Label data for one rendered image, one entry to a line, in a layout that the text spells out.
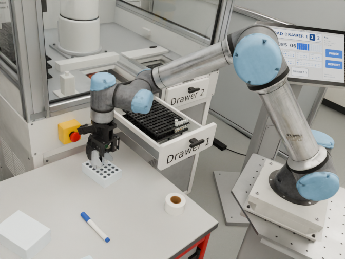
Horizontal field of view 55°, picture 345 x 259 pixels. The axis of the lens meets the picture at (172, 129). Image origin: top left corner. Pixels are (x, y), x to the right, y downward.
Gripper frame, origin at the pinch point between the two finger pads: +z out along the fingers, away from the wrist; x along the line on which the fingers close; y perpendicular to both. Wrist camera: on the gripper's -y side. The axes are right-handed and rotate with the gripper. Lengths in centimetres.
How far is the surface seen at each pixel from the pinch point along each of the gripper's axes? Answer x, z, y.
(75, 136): -1.7, -7.3, -10.0
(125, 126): 18.2, -6.1, -4.5
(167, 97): 49, -8, -8
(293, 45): 115, -30, 21
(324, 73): 121, -20, 39
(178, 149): 21.4, -7.2, 20.1
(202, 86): 73, -8, -5
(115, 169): 4.0, 1.6, 5.6
